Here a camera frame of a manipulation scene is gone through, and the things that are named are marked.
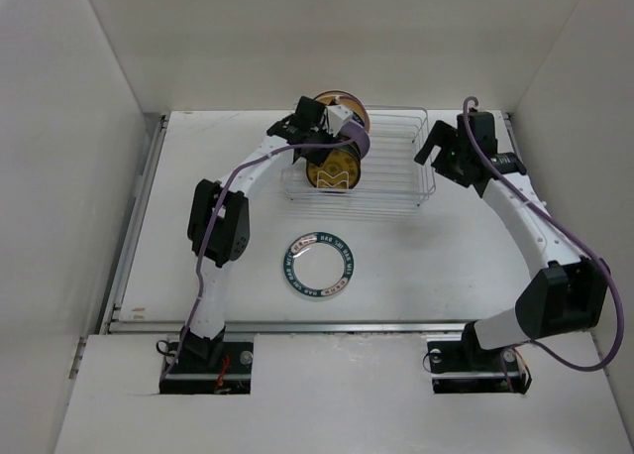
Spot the amber patterned plate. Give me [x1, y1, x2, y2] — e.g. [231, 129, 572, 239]
[314, 90, 370, 132]
[305, 145, 362, 191]

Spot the lilac plastic plate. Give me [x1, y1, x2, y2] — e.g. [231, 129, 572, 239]
[340, 121, 370, 160]

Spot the white plate green rim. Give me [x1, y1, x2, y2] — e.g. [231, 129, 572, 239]
[282, 231, 356, 300]

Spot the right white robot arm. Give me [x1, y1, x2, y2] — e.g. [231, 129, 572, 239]
[414, 110, 607, 371]

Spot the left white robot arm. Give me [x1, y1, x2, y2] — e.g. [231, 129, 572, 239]
[173, 96, 355, 372]

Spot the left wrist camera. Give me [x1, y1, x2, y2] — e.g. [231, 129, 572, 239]
[323, 105, 354, 137]

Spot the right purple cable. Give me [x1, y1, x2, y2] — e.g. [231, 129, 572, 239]
[462, 96, 626, 374]

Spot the purple cable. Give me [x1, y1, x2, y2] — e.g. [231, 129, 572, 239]
[462, 96, 626, 374]
[160, 141, 318, 394]

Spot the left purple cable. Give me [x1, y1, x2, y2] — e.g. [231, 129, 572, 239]
[160, 141, 318, 394]

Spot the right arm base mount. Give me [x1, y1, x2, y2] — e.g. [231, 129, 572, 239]
[423, 334, 533, 396]

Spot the aluminium front rail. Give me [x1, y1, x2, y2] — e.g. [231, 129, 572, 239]
[107, 321, 465, 334]

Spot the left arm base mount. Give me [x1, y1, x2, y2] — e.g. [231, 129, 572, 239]
[156, 330, 255, 396]

